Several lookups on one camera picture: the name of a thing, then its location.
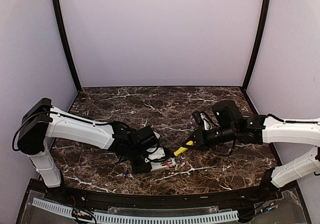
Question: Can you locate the black front rail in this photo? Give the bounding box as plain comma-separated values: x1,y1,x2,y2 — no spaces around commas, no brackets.
27,178,283,210

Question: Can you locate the large white remote control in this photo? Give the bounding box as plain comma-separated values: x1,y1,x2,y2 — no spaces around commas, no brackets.
153,131,161,139

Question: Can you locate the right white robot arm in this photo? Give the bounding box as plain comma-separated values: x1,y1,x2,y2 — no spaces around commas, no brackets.
182,100,320,201

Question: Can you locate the yellow handled screwdriver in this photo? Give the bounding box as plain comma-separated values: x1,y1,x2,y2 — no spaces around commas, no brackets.
173,141,194,157

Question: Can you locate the black frame post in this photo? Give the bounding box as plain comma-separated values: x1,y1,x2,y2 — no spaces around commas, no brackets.
242,0,270,92
52,0,82,93

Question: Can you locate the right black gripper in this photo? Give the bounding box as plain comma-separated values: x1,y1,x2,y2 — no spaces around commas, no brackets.
182,123,237,151

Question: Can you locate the white slotted cable duct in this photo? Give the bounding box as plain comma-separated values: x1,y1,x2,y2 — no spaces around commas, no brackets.
31,198,239,224

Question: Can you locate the left black frame post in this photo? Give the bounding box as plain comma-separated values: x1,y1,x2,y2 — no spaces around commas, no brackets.
52,0,82,93

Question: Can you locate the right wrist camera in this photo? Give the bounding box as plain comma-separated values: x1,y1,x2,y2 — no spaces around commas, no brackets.
192,111,213,130

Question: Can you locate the right black frame post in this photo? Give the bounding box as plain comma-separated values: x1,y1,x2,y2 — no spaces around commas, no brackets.
242,0,270,92

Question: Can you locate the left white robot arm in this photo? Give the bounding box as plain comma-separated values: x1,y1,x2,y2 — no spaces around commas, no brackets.
12,98,166,202

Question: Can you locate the small white remote control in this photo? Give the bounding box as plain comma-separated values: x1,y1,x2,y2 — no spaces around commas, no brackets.
150,158,176,172

